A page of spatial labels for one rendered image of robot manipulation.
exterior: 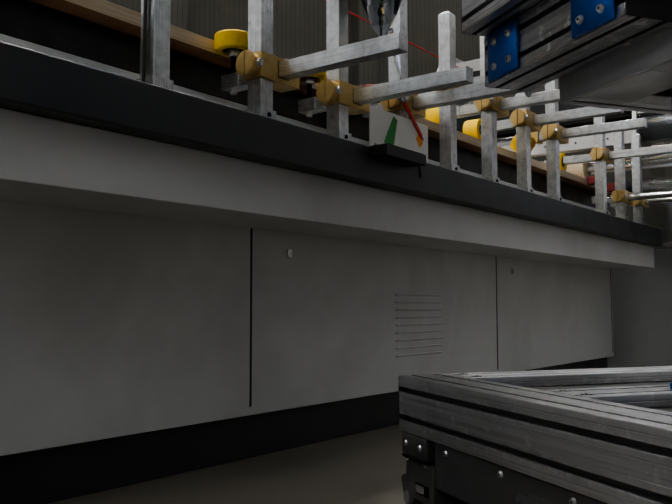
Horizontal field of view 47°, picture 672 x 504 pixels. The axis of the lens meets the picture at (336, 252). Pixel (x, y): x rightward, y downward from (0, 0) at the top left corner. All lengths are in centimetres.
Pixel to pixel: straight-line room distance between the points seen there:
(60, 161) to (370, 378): 119
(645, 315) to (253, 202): 294
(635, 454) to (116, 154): 87
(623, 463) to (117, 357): 97
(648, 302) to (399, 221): 242
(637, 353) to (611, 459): 332
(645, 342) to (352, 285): 235
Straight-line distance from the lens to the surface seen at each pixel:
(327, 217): 167
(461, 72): 162
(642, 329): 418
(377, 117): 183
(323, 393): 199
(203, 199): 141
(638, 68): 124
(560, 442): 95
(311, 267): 194
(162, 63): 137
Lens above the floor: 34
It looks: 4 degrees up
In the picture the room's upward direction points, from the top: straight up
